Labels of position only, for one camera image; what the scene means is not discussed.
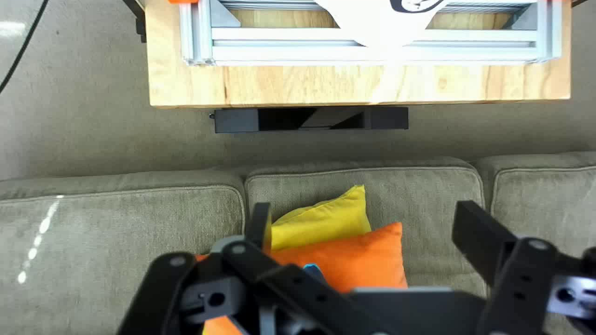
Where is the grey-green fabric sofa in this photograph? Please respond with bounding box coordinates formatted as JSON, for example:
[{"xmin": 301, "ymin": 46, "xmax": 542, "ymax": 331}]
[{"xmin": 0, "ymin": 150, "xmax": 596, "ymax": 335}]

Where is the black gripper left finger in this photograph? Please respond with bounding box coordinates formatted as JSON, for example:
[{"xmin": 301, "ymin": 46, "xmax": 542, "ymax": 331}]
[{"xmin": 117, "ymin": 201, "xmax": 387, "ymax": 335}]

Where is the yellow pillow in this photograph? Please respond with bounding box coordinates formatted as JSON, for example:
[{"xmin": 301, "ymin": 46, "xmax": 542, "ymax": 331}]
[{"xmin": 268, "ymin": 182, "xmax": 372, "ymax": 253}]

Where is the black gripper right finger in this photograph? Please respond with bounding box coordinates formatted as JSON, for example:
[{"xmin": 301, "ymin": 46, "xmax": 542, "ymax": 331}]
[{"xmin": 450, "ymin": 199, "xmax": 596, "ymax": 335}]

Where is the orange pillow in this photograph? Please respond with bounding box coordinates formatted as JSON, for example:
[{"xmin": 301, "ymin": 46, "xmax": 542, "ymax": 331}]
[{"xmin": 195, "ymin": 221, "xmax": 409, "ymax": 335}]

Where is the black table leg frame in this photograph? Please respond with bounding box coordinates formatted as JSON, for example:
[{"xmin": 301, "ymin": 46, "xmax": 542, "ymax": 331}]
[{"xmin": 210, "ymin": 106, "xmax": 409, "ymax": 136}]

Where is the wooden table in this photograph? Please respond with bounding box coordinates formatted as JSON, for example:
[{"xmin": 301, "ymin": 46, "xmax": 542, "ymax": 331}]
[{"xmin": 145, "ymin": 0, "xmax": 573, "ymax": 108}]

